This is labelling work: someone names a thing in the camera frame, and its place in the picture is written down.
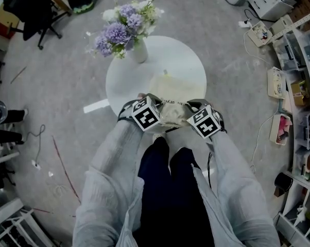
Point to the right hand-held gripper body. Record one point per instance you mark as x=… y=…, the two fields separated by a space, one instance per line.
x=205 y=123

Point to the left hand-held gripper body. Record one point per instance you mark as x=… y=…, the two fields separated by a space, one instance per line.
x=146 y=114

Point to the cream canvas tote bag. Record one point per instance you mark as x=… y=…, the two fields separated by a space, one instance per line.
x=178 y=89

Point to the person's right forearm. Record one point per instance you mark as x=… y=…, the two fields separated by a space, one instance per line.
x=229 y=161

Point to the person's left forearm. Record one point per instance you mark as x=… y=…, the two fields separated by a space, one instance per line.
x=119 y=148

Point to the person's right hand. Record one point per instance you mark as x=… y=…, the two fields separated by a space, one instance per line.
x=213 y=107

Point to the person's left hand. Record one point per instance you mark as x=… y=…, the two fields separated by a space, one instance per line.
x=141 y=96

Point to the black slim device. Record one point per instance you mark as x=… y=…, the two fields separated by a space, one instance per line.
x=171 y=130

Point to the person's white shoe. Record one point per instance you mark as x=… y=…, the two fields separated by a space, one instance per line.
x=158 y=137

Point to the round white side table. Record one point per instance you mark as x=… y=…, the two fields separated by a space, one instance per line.
x=170 y=53

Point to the white ceramic vase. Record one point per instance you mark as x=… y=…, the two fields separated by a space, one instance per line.
x=139 y=53

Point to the white bin with pink items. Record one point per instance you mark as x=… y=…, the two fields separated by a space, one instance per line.
x=281 y=130

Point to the white bin with cloth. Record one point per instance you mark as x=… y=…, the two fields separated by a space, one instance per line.
x=276 y=82

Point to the person's legs in dark trousers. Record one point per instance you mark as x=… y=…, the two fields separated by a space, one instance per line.
x=175 y=202

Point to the purple and white flower bouquet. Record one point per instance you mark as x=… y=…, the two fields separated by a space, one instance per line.
x=119 y=30

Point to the long thin dark red strip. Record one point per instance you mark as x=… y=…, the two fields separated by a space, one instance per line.
x=66 y=168

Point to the black cup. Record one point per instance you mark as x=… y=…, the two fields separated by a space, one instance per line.
x=283 y=183

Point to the white power strip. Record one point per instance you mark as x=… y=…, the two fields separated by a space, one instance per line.
x=245 y=24

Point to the white bin with small items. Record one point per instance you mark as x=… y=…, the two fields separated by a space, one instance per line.
x=259 y=33

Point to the white rack with clear boxes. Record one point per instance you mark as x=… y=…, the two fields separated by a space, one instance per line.
x=301 y=86

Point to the person's torso in light shirt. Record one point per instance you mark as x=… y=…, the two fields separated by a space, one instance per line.
x=129 y=228

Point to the white drawer cabinet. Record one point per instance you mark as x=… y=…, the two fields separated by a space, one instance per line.
x=269 y=2

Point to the short thin stick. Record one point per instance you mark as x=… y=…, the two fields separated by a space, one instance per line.
x=18 y=74

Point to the red board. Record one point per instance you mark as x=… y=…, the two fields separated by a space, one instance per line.
x=0 y=28

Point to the white shelving with dark items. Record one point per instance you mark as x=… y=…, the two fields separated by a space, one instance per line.
x=13 y=225

